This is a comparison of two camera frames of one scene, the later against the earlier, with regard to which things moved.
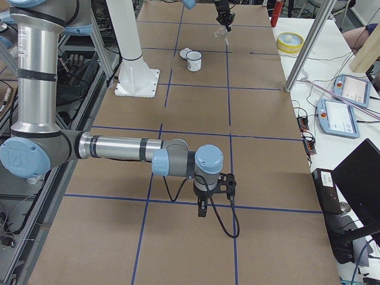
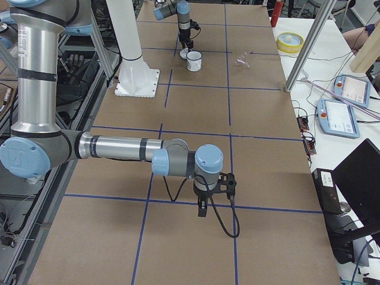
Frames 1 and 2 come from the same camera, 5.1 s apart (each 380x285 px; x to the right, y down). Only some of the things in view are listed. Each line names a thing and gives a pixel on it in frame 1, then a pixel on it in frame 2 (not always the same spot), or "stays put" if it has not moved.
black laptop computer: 348,199 stays put
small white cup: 183,53 stays put
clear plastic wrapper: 222,32 to 241,60
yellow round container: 290,42 stays put
